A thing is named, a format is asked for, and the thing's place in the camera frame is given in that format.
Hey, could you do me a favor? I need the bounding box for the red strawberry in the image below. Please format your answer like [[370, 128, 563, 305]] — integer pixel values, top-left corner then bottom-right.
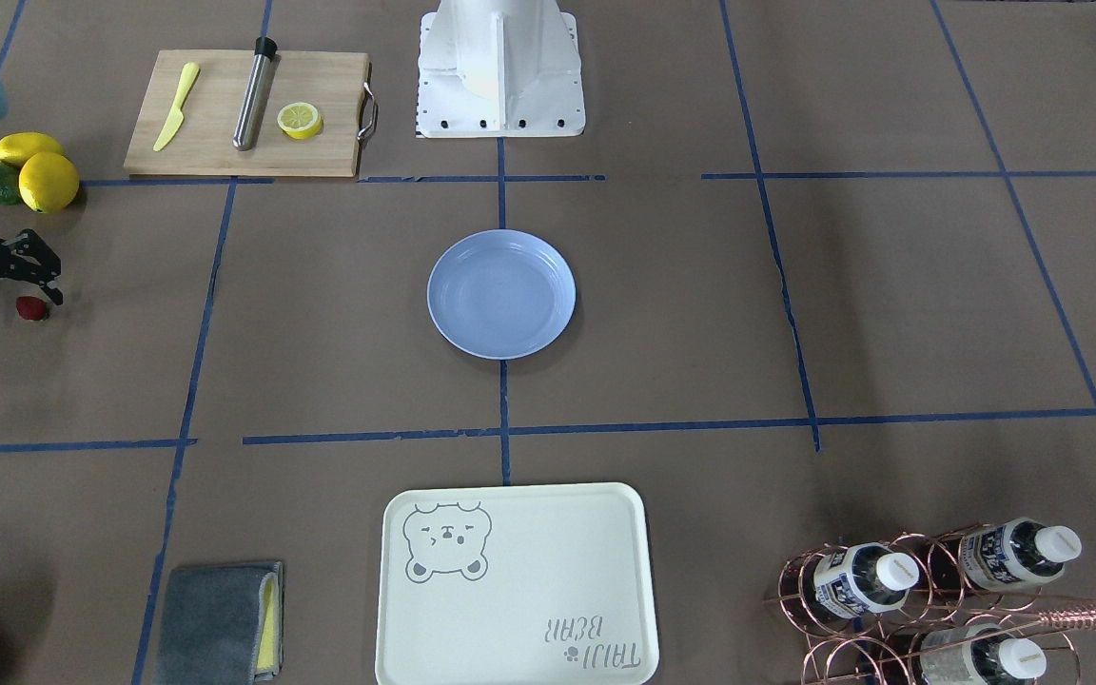
[[14, 296, 49, 322]]

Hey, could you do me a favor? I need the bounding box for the blue plastic plate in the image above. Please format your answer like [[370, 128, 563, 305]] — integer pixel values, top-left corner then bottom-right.
[[426, 229, 576, 361]]

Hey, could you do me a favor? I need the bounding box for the whole yellow lemon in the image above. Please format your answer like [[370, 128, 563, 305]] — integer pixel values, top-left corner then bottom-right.
[[19, 151, 80, 214]]

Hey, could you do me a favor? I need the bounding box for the yellow plastic knife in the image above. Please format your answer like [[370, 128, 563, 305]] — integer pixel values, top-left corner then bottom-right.
[[152, 62, 201, 152]]

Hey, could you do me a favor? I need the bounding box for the lemon half slice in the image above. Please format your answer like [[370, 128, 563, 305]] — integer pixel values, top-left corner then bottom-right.
[[277, 103, 323, 140]]

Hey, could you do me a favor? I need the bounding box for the steel cylinder black cap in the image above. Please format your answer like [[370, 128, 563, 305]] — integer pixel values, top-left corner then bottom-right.
[[232, 35, 278, 151]]

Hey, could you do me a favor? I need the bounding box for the wooden cutting board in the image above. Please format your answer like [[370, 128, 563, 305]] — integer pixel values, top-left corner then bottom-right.
[[125, 50, 374, 178]]

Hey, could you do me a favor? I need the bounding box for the grey folded cloth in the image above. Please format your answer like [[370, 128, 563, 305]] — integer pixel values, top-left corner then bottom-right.
[[153, 559, 285, 684]]

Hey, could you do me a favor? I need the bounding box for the cream bear tray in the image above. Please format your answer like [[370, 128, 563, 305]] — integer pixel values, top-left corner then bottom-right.
[[375, 482, 660, 684]]

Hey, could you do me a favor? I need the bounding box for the tea bottle white cap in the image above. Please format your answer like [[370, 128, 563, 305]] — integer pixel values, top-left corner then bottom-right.
[[801, 543, 922, 625]]

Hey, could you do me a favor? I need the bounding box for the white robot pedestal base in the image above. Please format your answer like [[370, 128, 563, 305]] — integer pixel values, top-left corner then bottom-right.
[[415, 1, 587, 139]]

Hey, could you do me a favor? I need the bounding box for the copper wire bottle rack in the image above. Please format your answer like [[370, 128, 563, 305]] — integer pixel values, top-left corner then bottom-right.
[[762, 526, 1096, 684]]

